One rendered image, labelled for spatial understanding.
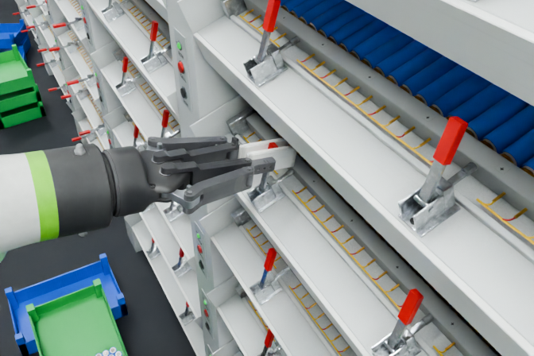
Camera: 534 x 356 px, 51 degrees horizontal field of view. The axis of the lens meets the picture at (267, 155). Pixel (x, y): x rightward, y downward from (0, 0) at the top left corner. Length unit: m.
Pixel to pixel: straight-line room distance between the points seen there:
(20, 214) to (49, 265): 1.42
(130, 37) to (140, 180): 0.64
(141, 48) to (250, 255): 0.48
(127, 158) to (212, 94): 0.25
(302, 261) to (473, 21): 0.41
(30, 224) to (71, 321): 1.15
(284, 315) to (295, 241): 0.19
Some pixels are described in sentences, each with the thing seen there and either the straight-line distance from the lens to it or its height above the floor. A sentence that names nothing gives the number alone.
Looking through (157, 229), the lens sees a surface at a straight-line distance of 1.55.
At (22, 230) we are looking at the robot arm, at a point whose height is 1.00.
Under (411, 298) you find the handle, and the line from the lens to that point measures 0.54.
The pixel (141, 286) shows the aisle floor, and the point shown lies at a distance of 1.84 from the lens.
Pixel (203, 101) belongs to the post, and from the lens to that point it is 0.82.
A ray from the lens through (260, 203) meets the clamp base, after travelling 0.73.
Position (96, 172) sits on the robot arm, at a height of 1.03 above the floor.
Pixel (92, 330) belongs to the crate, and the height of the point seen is 0.06.
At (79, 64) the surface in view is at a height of 0.50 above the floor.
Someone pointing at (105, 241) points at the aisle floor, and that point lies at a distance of 2.01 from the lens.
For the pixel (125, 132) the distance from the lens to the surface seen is 1.59.
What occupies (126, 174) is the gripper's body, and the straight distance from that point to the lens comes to 0.60.
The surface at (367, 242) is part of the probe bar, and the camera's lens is 0.64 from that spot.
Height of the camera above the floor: 1.37
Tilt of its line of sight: 37 degrees down
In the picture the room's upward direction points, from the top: straight up
